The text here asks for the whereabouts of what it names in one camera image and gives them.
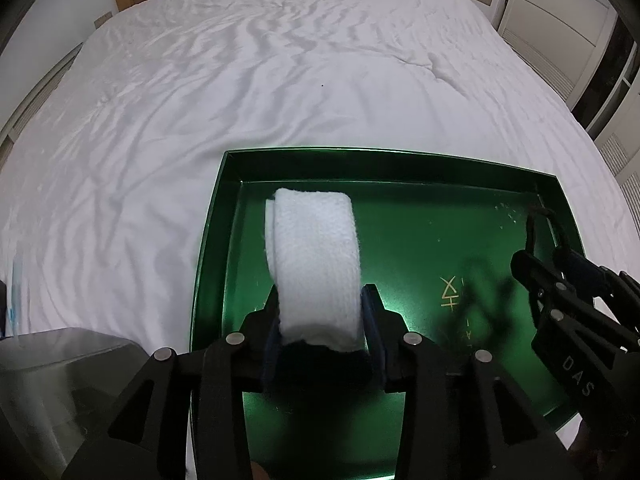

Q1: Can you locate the white bed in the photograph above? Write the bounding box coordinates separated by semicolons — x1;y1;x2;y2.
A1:
0;0;626;480

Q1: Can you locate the white towel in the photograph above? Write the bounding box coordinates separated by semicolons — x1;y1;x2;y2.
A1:
264;187;363;353

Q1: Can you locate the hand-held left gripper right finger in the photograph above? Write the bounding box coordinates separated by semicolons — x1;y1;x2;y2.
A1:
362;284;582;480

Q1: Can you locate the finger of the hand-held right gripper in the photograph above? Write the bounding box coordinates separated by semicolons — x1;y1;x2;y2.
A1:
510;249;569;332
552;246;640;332

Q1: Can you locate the grey plastic bin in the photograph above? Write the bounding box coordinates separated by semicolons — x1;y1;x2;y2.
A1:
0;327;151;471

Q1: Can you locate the white wardrobe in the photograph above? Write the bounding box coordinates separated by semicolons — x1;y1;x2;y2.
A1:
492;0;640;221

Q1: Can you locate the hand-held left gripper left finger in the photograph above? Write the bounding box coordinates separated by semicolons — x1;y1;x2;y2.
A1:
62;284;286;480

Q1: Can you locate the green tray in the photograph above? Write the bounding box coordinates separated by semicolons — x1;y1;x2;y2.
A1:
186;147;586;480

